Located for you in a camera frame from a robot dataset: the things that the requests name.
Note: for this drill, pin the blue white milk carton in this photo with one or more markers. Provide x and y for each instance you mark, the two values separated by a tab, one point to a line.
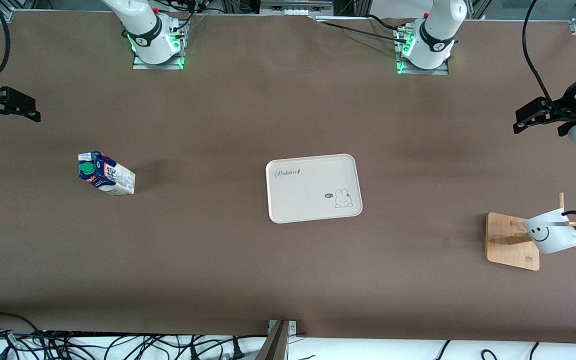
110	177

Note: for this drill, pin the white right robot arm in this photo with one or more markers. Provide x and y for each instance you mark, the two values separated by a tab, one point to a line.
148	30

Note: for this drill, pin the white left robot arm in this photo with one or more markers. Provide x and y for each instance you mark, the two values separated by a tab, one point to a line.
433	40

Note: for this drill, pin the beige rabbit print tray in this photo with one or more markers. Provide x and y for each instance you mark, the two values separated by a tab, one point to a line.
308	192

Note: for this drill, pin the wooden mug tree stand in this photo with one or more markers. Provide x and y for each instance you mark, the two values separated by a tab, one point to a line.
505	250

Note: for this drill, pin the brown paper table cover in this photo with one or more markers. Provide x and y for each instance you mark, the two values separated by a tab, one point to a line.
168	250

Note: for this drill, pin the grey power strip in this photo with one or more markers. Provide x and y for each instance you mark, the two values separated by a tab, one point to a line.
295	7

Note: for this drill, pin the aluminium profile strut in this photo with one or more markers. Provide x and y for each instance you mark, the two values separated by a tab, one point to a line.
275	345

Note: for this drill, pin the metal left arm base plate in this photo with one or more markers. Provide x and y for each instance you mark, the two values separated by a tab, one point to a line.
443	71

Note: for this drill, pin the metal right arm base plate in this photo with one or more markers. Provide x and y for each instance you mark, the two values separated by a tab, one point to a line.
140	66

